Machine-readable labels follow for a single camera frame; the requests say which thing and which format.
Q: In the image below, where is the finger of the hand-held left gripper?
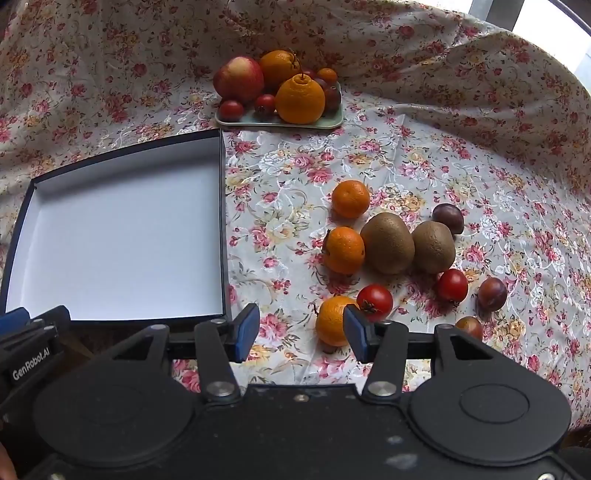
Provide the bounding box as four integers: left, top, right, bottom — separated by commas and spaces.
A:
0, 305, 71, 344

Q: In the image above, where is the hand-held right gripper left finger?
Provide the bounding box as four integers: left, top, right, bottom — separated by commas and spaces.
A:
99, 303, 260, 402

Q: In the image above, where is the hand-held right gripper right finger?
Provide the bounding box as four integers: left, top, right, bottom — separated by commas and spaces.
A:
343, 305, 497, 403

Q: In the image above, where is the large brown kiwi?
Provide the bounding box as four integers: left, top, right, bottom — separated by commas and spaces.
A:
360, 212, 415, 275

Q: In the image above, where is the small brown kiwi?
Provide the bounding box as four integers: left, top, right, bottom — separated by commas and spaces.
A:
412, 220, 456, 274

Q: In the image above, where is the dark box with white inside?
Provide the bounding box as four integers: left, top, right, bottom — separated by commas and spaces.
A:
0, 128, 232, 330

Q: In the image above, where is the floral tablecloth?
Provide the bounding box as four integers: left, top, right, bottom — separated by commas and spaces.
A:
0, 0, 591, 435

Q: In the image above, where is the light green tray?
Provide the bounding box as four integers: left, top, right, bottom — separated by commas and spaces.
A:
215, 80, 345, 130

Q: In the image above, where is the large bumpy orange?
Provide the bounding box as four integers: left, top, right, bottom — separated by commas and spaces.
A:
276, 74, 326, 124

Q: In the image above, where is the red apple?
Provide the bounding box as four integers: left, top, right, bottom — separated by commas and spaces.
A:
212, 56, 265, 103

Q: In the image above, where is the large smooth orange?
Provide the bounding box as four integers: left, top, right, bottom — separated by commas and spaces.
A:
257, 50, 301, 90

